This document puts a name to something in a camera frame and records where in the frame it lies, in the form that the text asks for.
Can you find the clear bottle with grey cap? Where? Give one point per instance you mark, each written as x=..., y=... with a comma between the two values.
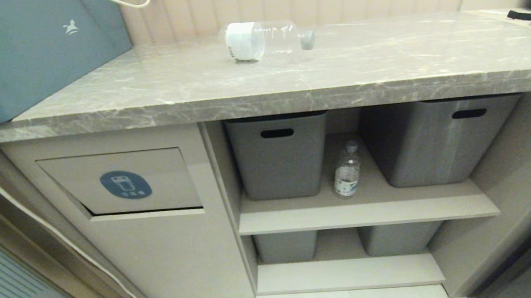
x=346, y=180

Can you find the beige trash flap blue sticker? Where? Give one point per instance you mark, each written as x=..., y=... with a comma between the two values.
x=166, y=178

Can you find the small grey storage bin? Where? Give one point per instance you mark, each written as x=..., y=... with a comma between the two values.
x=396, y=238
x=284, y=247

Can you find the clear bottle with white label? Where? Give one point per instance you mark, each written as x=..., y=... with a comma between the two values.
x=245, y=41

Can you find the beige cabinet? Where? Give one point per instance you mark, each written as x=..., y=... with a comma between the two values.
x=183, y=254

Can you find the large grey storage bin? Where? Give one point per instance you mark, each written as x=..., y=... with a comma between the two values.
x=431, y=152

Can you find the blue-grey appliance box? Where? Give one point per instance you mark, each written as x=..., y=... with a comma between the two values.
x=18, y=56

